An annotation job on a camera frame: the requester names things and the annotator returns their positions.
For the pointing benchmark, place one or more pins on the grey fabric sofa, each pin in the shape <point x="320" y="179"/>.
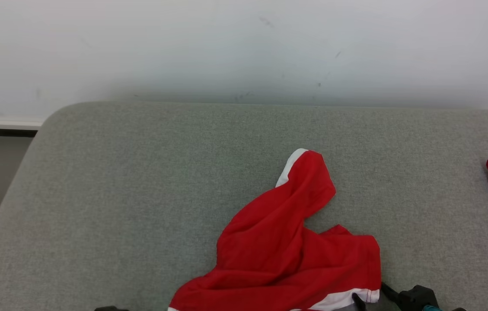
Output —
<point x="140" y="194"/>

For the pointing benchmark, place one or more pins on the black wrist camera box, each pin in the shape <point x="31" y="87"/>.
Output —
<point x="112" y="308"/>
<point x="419" y="298"/>

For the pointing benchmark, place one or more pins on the white wall baseboard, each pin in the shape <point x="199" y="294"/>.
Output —
<point x="4" y="122"/>

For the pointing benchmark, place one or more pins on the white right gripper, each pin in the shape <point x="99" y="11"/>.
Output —
<point x="433" y="308"/>

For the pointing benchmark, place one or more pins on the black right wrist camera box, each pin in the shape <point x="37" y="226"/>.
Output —
<point x="419" y="298"/>

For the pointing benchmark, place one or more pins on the red shorts with white stripe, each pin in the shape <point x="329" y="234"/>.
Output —
<point x="278" y="250"/>

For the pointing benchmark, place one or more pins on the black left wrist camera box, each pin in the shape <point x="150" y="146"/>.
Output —
<point x="112" y="308"/>

